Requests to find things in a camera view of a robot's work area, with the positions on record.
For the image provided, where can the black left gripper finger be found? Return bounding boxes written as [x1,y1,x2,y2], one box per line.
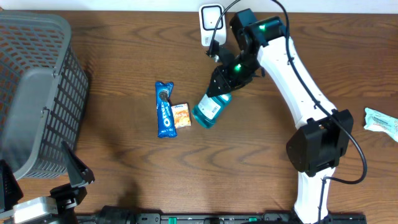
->
[1,160,24,213]
[61,141,95,188]

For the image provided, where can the teal mouthwash bottle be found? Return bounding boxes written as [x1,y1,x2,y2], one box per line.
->
[192,93,233,129]

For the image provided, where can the blue Oreo cookie pack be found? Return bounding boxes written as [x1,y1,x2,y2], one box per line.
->
[155,82,177,138]

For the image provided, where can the white wet wipes pack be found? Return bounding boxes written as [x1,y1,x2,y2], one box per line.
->
[364,108,397,142]

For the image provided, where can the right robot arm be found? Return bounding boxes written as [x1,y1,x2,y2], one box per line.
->
[206,9,353,223]

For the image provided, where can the white barcode scanner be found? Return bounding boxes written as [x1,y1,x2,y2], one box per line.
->
[198,4,227,47]

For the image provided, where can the grey plastic mesh basket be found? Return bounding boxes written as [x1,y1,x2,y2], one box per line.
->
[1,11,90,180]

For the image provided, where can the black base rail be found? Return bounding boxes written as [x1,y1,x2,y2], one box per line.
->
[76,205,368,224]

